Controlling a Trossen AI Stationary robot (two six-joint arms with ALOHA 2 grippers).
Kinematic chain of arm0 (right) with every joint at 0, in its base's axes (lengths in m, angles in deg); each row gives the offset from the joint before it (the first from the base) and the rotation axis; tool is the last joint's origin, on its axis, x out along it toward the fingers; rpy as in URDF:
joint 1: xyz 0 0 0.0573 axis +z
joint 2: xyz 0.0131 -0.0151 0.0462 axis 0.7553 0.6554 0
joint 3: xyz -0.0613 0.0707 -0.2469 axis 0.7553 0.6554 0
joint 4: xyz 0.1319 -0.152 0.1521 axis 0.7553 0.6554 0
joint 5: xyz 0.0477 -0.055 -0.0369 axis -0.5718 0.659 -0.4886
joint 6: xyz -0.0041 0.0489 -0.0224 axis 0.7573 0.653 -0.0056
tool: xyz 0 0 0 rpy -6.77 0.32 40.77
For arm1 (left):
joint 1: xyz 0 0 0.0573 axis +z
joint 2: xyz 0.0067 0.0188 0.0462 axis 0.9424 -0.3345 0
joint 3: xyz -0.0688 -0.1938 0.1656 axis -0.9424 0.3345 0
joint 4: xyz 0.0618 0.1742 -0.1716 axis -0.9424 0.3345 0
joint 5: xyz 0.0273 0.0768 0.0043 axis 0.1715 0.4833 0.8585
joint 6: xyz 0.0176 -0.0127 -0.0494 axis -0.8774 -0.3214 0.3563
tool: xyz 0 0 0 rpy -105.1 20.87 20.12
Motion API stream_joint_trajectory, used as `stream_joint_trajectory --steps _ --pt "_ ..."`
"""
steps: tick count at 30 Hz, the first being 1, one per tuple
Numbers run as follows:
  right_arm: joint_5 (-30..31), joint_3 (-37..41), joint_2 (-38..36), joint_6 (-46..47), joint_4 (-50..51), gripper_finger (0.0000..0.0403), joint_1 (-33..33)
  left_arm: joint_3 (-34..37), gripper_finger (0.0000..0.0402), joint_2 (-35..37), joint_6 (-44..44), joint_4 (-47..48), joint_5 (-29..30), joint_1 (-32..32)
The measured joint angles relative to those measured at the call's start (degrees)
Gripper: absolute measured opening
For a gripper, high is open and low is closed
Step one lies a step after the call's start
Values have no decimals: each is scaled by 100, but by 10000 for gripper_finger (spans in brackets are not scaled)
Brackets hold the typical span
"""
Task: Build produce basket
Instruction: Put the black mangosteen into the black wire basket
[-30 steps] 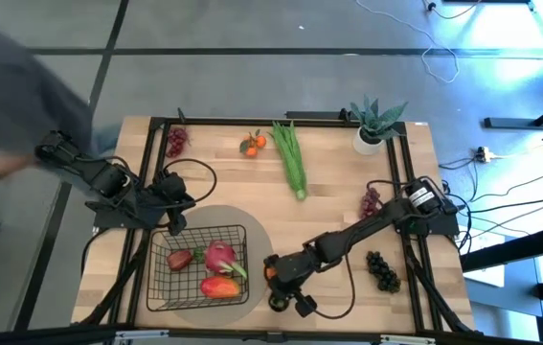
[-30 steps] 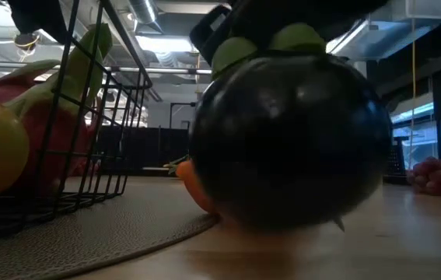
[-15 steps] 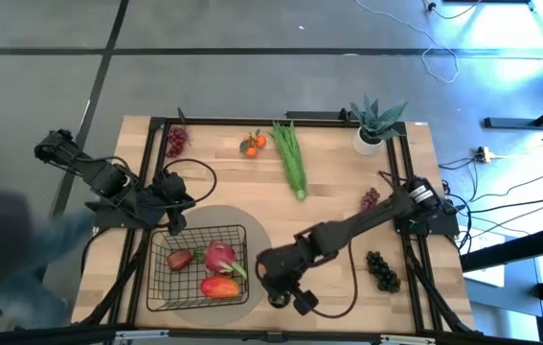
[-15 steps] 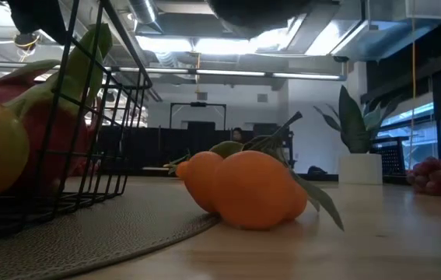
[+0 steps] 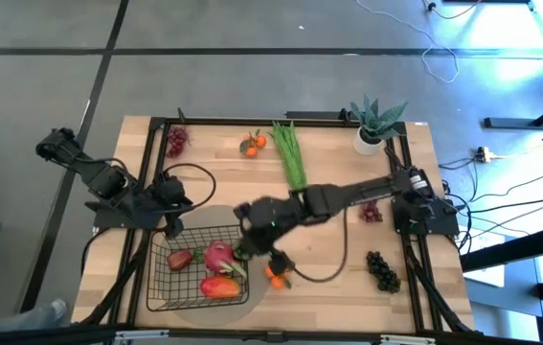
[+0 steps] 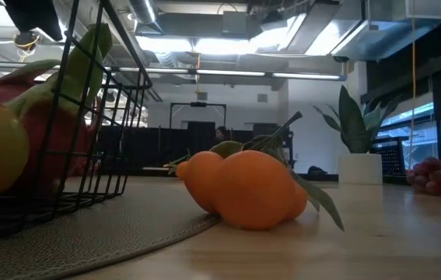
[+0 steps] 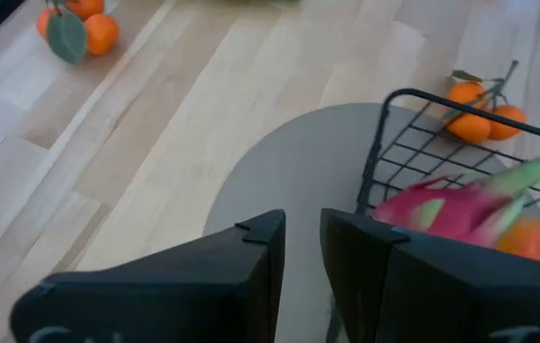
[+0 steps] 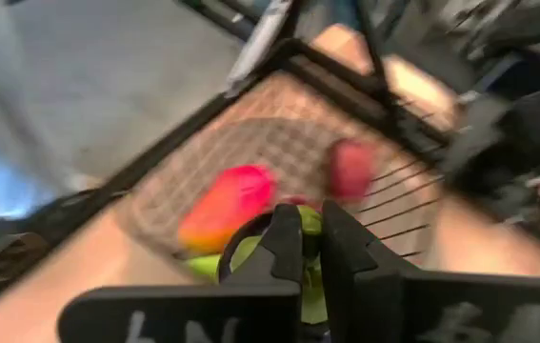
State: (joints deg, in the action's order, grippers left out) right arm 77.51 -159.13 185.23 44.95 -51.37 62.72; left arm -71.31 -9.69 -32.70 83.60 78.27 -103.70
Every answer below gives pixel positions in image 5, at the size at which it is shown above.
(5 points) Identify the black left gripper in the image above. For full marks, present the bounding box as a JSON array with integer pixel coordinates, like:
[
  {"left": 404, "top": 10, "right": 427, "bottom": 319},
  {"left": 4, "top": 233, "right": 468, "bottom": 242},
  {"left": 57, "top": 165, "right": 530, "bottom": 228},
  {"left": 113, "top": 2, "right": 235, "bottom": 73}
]
[{"left": 149, "top": 172, "right": 194, "bottom": 240}]

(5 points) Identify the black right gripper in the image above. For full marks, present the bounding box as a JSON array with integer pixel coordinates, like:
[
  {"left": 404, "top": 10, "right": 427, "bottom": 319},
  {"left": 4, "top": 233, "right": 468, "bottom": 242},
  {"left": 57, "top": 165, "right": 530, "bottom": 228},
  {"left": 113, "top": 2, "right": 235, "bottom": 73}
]
[{"left": 233, "top": 194, "right": 306, "bottom": 277}]

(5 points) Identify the three-tangerine cluster with leaves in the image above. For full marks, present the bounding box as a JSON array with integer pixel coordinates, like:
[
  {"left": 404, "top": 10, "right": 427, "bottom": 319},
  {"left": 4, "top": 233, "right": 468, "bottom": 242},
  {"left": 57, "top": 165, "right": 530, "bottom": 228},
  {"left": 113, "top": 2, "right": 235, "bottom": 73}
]
[{"left": 262, "top": 264, "right": 293, "bottom": 290}]

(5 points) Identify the dark red round fruit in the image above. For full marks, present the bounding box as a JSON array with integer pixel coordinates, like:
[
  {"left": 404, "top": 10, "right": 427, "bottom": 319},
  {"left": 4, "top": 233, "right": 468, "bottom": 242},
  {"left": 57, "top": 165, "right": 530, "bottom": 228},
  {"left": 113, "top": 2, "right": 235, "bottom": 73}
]
[{"left": 166, "top": 248, "right": 194, "bottom": 272}]

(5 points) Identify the pink dragon fruit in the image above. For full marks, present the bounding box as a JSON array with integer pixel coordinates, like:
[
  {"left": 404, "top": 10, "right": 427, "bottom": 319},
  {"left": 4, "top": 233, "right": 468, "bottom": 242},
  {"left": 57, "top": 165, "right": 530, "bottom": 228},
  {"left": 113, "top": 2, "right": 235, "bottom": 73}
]
[{"left": 202, "top": 239, "right": 249, "bottom": 279}]

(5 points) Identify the red yellow mango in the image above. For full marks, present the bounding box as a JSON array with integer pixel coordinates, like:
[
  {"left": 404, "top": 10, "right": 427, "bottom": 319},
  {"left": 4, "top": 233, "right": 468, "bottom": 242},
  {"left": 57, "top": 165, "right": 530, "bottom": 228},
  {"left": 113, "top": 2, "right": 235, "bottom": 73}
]
[{"left": 198, "top": 275, "right": 242, "bottom": 301}]

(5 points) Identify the red grape bunch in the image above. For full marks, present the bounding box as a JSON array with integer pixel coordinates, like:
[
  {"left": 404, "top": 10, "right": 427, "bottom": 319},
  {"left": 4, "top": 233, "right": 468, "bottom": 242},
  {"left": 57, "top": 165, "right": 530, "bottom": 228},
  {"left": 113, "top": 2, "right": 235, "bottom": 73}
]
[
  {"left": 359, "top": 199, "right": 384, "bottom": 224},
  {"left": 165, "top": 126, "right": 191, "bottom": 159}
]

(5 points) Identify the green bean bundle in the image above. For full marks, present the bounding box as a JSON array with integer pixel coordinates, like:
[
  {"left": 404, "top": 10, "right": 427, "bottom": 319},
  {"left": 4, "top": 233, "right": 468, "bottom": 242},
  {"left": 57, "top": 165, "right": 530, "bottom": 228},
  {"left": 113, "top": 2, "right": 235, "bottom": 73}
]
[{"left": 270, "top": 120, "right": 308, "bottom": 192}]

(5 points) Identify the round grey placemat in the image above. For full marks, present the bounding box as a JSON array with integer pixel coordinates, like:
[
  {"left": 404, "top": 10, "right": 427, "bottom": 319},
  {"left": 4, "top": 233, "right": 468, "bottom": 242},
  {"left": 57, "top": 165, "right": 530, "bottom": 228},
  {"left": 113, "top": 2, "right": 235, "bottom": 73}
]
[{"left": 165, "top": 204, "right": 272, "bottom": 330}]

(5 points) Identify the black grape bunch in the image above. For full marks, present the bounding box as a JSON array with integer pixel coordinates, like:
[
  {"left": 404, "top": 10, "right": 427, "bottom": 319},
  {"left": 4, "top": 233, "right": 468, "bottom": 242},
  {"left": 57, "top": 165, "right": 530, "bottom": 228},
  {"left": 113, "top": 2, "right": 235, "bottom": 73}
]
[{"left": 365, "top": 249, "right": 402, "bottom": 294}]

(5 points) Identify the two-tangerine cluster with leaves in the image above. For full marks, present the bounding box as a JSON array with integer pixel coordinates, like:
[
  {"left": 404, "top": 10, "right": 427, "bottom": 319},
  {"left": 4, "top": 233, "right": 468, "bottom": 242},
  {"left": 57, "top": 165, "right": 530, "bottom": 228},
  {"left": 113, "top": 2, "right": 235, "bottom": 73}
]
[{"left": 238, "top": 128, "right": 268, "bottom": 159}]

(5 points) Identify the potted plant in white pot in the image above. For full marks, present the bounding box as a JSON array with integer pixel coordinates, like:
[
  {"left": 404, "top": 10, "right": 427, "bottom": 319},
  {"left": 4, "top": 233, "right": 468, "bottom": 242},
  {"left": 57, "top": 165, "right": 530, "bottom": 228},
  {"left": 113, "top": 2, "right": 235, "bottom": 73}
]
[{"left": 349, "top": 94, "right": 410, "bottom": 157}]

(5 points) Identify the person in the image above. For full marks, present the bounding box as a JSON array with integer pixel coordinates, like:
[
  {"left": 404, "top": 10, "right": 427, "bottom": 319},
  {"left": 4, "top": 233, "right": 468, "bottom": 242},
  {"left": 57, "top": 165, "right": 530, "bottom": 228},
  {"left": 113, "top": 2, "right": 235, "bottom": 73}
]
[{"left": 0, "top": 297, "right": 69, "bottom": 336}]

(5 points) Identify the white power strip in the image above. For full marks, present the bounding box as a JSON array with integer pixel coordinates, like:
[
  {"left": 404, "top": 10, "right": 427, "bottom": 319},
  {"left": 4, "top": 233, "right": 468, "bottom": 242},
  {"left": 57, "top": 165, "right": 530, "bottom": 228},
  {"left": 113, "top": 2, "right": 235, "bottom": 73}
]
[{"left": 474, "top": 146, "right": 511, "bottom": 164}]

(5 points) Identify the black diagonal floor beam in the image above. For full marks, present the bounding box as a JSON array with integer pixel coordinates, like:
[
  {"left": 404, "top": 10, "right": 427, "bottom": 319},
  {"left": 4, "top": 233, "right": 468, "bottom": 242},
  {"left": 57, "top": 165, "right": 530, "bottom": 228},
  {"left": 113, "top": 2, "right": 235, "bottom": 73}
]
[{"left": 460, "top": 224, "right": 543, "bottom": 273}]

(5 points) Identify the black floor stand leg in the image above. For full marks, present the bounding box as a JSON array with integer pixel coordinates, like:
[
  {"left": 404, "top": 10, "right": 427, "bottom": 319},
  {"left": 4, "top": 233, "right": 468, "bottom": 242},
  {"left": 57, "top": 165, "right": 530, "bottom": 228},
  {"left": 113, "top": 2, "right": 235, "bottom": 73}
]
[{"left": 483, "top": 90, "right": 543, "bottom": 131}]

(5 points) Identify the black wire basket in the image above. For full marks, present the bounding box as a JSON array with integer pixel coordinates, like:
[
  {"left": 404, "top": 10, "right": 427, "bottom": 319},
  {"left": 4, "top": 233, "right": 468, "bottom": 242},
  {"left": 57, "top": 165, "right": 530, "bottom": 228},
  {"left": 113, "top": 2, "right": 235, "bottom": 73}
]
[{"left": 145, "top": 223, "right": 252, "bottom": 313}]

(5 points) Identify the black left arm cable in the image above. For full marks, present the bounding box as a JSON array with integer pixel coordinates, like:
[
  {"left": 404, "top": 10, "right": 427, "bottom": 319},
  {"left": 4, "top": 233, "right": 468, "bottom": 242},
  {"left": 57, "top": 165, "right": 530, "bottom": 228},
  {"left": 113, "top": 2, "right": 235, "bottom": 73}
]
[{"left": 163, "top": 162, "right": 218, "bottom": 213}]

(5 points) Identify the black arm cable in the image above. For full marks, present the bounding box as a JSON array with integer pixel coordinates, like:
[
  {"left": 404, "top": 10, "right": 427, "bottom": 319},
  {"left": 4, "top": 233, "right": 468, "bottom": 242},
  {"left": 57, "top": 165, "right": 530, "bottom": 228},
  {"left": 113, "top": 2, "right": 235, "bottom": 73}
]
[
  {"left": 292, "top": 205, "right": 349, "bottom": 284},
  {"left": 163, "top": 162, "right": 218, "bottom": 213}
]

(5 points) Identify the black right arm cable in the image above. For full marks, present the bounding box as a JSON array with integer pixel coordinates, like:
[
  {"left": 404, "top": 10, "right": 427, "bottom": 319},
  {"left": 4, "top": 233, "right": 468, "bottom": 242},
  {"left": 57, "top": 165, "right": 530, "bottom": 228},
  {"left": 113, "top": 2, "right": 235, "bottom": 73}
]
[{"left": 292, "top": 205, "right": 349, "bottom": 284}]

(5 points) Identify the silver bracket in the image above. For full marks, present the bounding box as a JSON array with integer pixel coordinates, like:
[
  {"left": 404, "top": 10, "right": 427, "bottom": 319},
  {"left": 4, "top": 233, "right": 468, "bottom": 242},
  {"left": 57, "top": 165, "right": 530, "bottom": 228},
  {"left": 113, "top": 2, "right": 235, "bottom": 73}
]
[
  {"left": 113, "top": 329, "right": 170, "bottom": 345},
  {"left": 378, "top": 333, "right": 438, "bottom": 345}
]

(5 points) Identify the black aluminium table frame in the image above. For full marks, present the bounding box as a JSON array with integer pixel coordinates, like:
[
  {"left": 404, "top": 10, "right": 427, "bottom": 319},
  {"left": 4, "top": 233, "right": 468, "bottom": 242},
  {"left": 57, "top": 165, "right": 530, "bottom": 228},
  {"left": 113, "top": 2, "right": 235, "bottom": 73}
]
[{"left": 72, "top": 114, "right": 483, "bottom": 345}]

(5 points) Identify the white floor cable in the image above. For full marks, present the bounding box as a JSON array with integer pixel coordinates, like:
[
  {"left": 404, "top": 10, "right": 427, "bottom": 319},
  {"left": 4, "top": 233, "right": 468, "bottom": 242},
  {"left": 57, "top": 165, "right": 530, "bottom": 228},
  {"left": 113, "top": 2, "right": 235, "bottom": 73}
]
[{"left": 355, "top": 0, "right": 462, "bottom": 83}]

